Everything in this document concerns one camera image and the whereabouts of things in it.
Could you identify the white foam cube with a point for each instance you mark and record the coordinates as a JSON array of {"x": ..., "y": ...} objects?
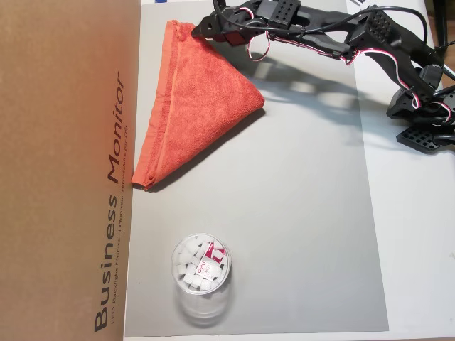
[
  {"x": 192, "y": 269},
  {"x": 195, "y": 282},
  {"x": 185, "y": 256}
]

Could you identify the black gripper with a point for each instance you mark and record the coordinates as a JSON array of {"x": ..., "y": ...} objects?
[{"x": 210, "y": 29}]

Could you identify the clear plastic jar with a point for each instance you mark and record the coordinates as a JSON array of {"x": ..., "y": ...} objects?
[{"x": 202, "y": 309}]

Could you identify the grey table mat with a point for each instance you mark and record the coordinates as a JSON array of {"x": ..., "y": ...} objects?
[{"x": 284, "y": 213}]

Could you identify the black perforated table clamp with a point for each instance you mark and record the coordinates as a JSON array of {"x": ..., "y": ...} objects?
[{"x": 416, "y": 139}]

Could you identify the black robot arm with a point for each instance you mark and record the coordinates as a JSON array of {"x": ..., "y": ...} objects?
[{"x": 391, "y": 42}]

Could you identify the brown cardboard monitor box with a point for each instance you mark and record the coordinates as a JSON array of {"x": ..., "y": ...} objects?
[{"x": 64, "y": 142}]

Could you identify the orange terry towel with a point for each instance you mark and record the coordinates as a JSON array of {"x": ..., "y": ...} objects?
[{"x": 199, "y": 106}]

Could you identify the red white paper packet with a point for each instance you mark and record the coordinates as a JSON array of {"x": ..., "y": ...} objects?
[{"x": 208, "y": 268}]

